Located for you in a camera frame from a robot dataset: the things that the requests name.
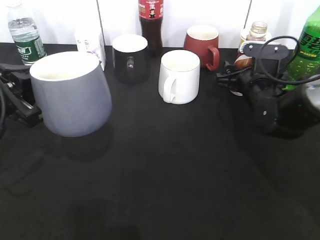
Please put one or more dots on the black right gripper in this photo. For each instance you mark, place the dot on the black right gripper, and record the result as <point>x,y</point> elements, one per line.
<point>276,113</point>

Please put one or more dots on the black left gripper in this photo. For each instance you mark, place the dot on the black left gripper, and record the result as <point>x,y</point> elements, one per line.
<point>19,100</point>

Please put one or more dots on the brown Nescafe coffee bottle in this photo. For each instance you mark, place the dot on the brown Nescafe coffee bottle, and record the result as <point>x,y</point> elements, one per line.
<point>257,32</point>

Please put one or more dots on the grey ceramic mug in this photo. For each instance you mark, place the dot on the grey ceramic mug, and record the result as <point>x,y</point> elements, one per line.
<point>71,90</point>

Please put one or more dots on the red ceramic mug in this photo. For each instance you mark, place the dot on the red ceramic mug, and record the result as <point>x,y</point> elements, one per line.
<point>203,40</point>

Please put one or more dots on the white ceramic mug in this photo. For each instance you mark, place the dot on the white ceramic mug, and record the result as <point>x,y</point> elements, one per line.
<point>179,77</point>

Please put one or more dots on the green sprite bottle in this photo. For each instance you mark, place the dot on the green sprite bottle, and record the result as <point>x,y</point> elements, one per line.
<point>307,61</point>

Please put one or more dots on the black ceramic mug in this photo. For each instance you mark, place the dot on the black ceramic mug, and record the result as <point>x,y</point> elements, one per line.
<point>130,58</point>

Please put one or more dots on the yellow paper cup stack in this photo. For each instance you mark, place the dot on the yellow paper cup stack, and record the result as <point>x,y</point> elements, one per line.
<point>246,31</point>

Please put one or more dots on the clear water bottle green label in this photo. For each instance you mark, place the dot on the clear water bottle green label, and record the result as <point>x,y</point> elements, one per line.
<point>24,33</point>

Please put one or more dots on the small blueberry milk carton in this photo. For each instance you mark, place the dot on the small blueberry milk carton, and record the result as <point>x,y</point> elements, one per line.
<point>90,39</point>

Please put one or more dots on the cola bottle red label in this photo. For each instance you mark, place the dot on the cola bottle red label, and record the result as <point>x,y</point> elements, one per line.
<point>151,18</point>

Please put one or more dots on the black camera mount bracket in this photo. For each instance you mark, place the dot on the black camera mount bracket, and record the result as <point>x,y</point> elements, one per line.
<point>270,57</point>

